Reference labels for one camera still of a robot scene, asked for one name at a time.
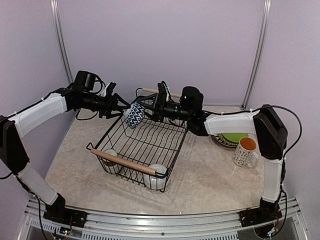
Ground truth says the white calligraphy cup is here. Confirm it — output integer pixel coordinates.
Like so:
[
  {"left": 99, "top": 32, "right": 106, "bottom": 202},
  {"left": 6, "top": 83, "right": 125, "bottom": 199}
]
[{"left": 232, "top": 136, "right": 259, "bottom": 169}]

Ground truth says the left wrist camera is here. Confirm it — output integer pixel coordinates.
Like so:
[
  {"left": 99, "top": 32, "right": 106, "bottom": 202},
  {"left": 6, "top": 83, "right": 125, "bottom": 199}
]
[{"left": 100, "top": 82, "right": 117, "bottom": 97}]

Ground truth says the black wire dish rack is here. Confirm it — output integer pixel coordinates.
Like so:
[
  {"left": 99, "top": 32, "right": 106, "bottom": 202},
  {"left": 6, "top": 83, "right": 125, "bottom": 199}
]
[{"left": 87, "top": 114, "right": 190, "bottom": 187}]

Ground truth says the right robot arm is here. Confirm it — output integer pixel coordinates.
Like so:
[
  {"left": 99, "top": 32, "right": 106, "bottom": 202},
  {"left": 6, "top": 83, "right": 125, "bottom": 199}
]
[{"left": 137, "top": 84, "right": 288, "bottom": 222}]

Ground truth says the brown white small cup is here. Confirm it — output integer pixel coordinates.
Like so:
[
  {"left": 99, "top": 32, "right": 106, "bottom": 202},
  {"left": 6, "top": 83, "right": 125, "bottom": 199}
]
[{"left": 102, "top": 148, "right": 119, "bottom": 175}]

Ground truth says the woven bamboo tray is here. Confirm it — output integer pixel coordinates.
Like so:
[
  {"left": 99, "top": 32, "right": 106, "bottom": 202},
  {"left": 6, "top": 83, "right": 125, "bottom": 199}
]
[{"left": 217, "top": 133, "right": 239, "bottom": 148}]

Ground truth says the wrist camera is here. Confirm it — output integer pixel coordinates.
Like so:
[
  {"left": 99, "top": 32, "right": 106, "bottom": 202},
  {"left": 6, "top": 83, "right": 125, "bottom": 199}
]
[
  {"left": 100, "top": 82, "right": 117, "bottom": 97},
  {"left": 157, "top": 80, "right": 172, "bottom": 102}
]

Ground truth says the white ceramic bowl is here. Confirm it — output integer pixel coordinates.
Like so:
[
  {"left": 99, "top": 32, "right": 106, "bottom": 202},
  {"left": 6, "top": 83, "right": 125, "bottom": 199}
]
[{"left": 143, "top": 164, "right": 169, "bottom": 191}]

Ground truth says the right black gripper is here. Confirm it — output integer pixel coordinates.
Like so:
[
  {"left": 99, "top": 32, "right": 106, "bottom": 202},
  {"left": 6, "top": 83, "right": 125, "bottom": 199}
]
[{"left": 136, "top": 92, "right": 192, "bottom": 123}]

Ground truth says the aluminium front rail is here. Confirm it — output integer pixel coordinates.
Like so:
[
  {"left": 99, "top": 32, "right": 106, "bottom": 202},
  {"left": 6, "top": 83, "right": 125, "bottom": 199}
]
[{"left": 23, "top": 197, "right": 308, "bottom": 240}]

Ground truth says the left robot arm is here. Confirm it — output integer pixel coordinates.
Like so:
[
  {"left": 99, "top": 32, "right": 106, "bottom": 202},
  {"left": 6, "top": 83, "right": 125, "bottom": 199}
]
[{"left": 0, "top": 70, "right": 131, "bottom": 223}]

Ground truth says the left aluminium corner post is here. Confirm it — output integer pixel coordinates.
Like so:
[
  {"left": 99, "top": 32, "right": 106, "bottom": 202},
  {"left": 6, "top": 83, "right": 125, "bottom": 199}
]
[{"left": 49, "top": 0, "right": 73, "bottom": 84}]

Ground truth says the aluminium corner post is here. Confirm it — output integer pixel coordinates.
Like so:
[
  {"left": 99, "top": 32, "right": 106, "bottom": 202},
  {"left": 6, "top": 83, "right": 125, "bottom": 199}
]
[
  {"left": 49, "top": 0, "right": 73, "bottom": 84},
  {"left": 241, "top": 0, "right": 272, "bottom": 109}
]

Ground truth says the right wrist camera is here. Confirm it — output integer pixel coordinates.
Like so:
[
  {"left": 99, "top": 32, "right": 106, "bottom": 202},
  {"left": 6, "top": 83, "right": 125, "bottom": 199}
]
[{"left": 157, "top": 80, "right": 172, "bottom": 102}]

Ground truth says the green plate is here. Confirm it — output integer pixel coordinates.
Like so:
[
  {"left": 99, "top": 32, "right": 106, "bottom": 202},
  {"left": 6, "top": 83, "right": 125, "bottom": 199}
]
[{"left": 222, "top": 133, "right": 248, "bottom": 143}]

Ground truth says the blue white patterned bowl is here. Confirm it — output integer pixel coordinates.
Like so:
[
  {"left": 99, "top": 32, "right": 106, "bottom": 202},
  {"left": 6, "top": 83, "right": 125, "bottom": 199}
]
[{"left": 123, "top": 102, "right": 145, "bottom": 129}]

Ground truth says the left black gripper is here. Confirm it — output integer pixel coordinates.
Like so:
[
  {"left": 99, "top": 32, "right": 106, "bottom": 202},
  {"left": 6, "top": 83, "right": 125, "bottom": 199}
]
[{"left": 77, "top": 90, "right": 131, "bottom": 119}]

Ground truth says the white blue-striped plate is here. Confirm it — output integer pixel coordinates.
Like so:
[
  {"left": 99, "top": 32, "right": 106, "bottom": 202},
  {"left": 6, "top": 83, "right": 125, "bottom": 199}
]
[{"left": 212, "top": 133, "right": 241, "bottom": 147}]

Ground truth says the right aluminium corner post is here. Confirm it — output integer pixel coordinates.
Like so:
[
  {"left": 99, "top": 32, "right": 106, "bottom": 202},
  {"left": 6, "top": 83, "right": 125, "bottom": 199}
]
[{"left": 241, "top": 0, "right": 272, "bottom": 109}]

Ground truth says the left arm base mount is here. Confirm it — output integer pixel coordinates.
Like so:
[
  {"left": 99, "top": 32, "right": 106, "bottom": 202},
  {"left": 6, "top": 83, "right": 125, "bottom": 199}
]
[{"left": 43, "top": 201, "right": 88, "bottom": 228}]

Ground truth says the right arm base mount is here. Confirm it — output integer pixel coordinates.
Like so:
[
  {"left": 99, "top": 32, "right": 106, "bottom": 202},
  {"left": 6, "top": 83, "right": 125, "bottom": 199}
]
[{"left": 238, "top": 198, "right": 283, "bottom": 227}]

